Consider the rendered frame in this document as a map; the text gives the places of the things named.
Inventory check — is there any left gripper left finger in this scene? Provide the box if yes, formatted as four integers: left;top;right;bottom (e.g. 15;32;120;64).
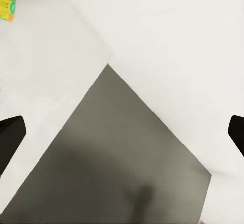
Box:
0;115;26;177

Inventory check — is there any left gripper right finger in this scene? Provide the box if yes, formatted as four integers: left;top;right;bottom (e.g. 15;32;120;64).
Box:
228;115;244;156

